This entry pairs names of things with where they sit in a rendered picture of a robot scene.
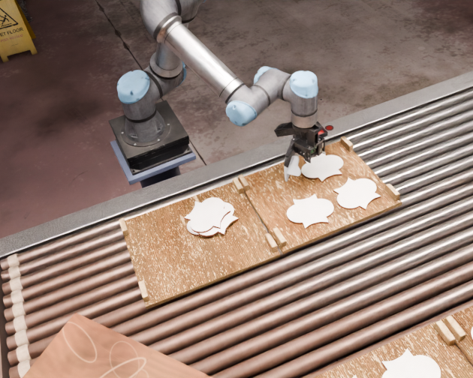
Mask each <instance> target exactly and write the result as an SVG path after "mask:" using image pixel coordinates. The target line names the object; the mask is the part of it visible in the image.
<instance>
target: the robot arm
mask: <svg viewBox="0 0 473 378"><path fill-rule="evenodd" d="M205 1H206V0H140V14H141V18H142V21H143V23H144V25H145V27H146V29H147V31H148V32H149V33H150V34H151V36H152V37H153V38H154V39H156V40H157V42H158V45H157V50H156V52H155V53H154V54H153V55H152V57H151V59H150V63H149V66H148V67H147V68H146V69H145V70H143V71H141V70H134V71H133V72H131V71H130V72H127V73H126V74H124V75H123V76H122V77H121V78H120V79H119V81H118V83H117V91H118V96H119V99H120V101H121V104H122V108H123V110H124V114H125V133H126V136H127V138H129V139H130V140H131V141H133V142H136V143H147V142H151V141H153V140H156V139H157V138H159V137H160V136H161V135H162V134H163V133H164V130H165V123H164V119H163V118H162V116H161V115H160V113H159V112H158V110H157V109H156V106H155V102H156V101H158V100H159V99H161V98H162V97H164V96H165V95H166V94H167V93H168V92H170V91H171V90H173V89H174V88H176V87H177V86H179V85H180V84H181V83H182V82H183V81H184V80H185V78H186V68H185V64H186V65H187V66H188V67H189V68H190V69H191V70H192V71H193V72H194V73H195V74H196V75H197V76H198V77H199V78H200V79H202V80H203V81H204V82H205V83H206V84H207V85H208V86H209V87H210V88H211V89H212V90H213V91H214V92H215V93H216V94H217V95H218V96H219V97H220V98H221V99H222V100H223V101H224V102H225V103H226V104H227V108H226V113H227V116H228V117H229V118H230V121H231V122H233V123H234V124H235V125H237V126H240V127H242V126H245V125H247V124H248V123H249V122H251V121H253V120H254V119H256V117H257V116H258V115H259V114H260V113H262V112H263V111H264V110H265V109H266V108H267V107H268V106H269V105H271V104H272V103H273V102H274V101H276V100H277V99H281V100H283V101H287V102H289V103H291V122H288V123H283V124H280V125H279V126H278V127H277V128H276V129H275V130H274V131H275V133H276V136H277V137H283V136H288V135H293V139H291V142H290V145H289V148H288V150H287V152H286V155H285V162H284V166H285V167H284V172H285V181H286V182H287V181H288V179H289V176H290V175H293V176H300V175H301V170H300V168H299V167H298V163H299V160H300V159H299V157H298V156H294V155H295V152H296V153H297V154H299V155H300V156H302V157H303V158H305V161H307V162H308V163H311V158H312V157H317V156H319V155H321V154H326V153H325V138H323V137H322V136H319V135H318V132H319V131H321V130H322V126H321V125H319V124H317V120H318V81H317V77H316V75H314V74H313V73H312V72H310V71H303V70H300V71H297V72H296V73H294V74H292V75H290V74H289V73H285V72H283V71H280V70H278V69H276V68H271V67H262V68H260V69H259V70H258V73H257V74H255V78H254V85H252V86H251V87H250V88H248V87H247V86H246V85H245V84H244V83H243V82H242V81H241V80H240V79H239V78H238V77H237V76H236V75H235V74H234V73H233V72H232V71H231V70H230V69H229V68H228V67H227V66H226V65H225V64H224V63H223V62H222V61H220V60H219V59H218V58H217V57H216V56H215V55H214V54H213V53H212V52H211V51H210V50H209V49H208V48H207V47H206V46H205V45H204V44H203V43H202V42H201V41H200V40H199V39H198V38H197V37H196V36H195V35H194V34H192V33H191V32H190V31H189V30H188V25H189V23H190V22H191V21H193V20H194V18H195V17H196V15H197V10H198V7H199V5H200V4H201V3H204V2H205ZM184 63H185V64H184ZM322 142H324V147H323V148H322Z"/></svg>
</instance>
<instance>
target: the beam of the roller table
mask: <svg viewBox="0 0 473 378"><path fill-rule="evenodd" d="M471 89H473V71H471V72H468V73H464V74H463V75H460V76H456V77H454V78H452V79H448V80H445V81H443V82H440V83H437V84H435V85H431V86H429V87H426V88H422V89H420V90H418V91H414V92H412V93H409V94H406V95H403V96H401V97H397V98H395V99H392V100H389V101H386V102H384V103H380V104H378V105H375V106H372V107H370V108H367V109H363V110H361V111H359V112H355V113H352V114H350V115H347V116H344V117H341V118H338V119H336V120H333V121H329V122H328V123H325V124H322V126H323V128H324V129H325V127H326V126H327V125H332V126H333V127H334V129H333V130H326V129H325V130H326V131H327V132H328V136H326V137H324V138H325V142H328V141H331V140H334V139H336V138H339V137H342V136H344V135H347V134H350V133H353V132H355V131H358V130H361V129H364V128H367V127H369V126H372V125H375V124H377V123H380V122H383V121H386V120H388V119H391V118H394V117H397V116H400V115H402V114H405V113H408V112H411V111H413V110H416V109H419V108H421V107H424V106H427V105H430V104H433V103H435V102H438V101H441V100H444V99H446V98H449V97H452V96H454V95H457V94H460V93H463V92H466V91H468V90H471ZM291 139H293V135H291V136H287V137H285V138H283V139H279V140H276V141H274V142H271V143H268V144H266V145H262V146H260V147H257V148H254V149H251V150H249V151H245V152H243V153H240V154H237V155H234V156H232V157H229V158H226V159H224V160H220V161H217V162H215V163H211V164H209V165H206V166H203V167H201V168H198V169H195V170H192V171H190V172H186V173H183V174H182V175H178V176H175V177H173V178H169V179H167V180H164V181H161V182H159V183H156V184H152V185H150V186H148V187H144V188H141V189H139V190H136V191H133V192H130V193H127V194H125V195H122V196H118V197H117V198H114V199H110V200H108V201H105V202H102V203H99V204H97V205H94V206H91V207H88V208H85V209H83V210H80V211H76V212H74V213H71V214H68V215H65V216H63V217H60V218H57V219H55V220H51V221H49V222H46V223H43V224H40V225H38V226H34V227H32V228H29V229H26V230H23V231H21V232H17V233H15V234H13V235H9V236H6V237H4V238H0V261H1V260H3V259H6V258H8V257H9V256H11V255H13V254H20V253H22V252H25V251H28V250H31V249H33V248H36V247H39V246H41V245H45V244H47V243H50V242H53V241H55V240H58V239H61V238H64V237H66V236H69V235H72V234H74V233H78V232H80V231H83V230H86V229H88V228H91V227H94V226H97V225H99V224H102V223H105V222H108V221H111V220H113V219H116V218H119V217H121V216H124V215H127V214H130V213H132V212H135V211H138V210H141V209H144V208H146V207H149V206H152V205H154V204H157V203H160V202H163V201H165V200H168V199H171V198H174V197H177V196H179V195H182V194H185V193H188V192H190V191H193V190H196V189H198V188H201V187H204V186H207V185H210V184H212V183H215V182H218V181H221V180H223V179H226V178H229V177H231V176H234V175H237V174H240V173H243V172H245V171H248V170H251V169H254V168H256V167H259V166H262V165H264V164H268V163H270V162H273V161H276V160H278V159H281V158H284V157H285V155H286V152H287V150H288V148H289V145H290V142H291Z"/></svg>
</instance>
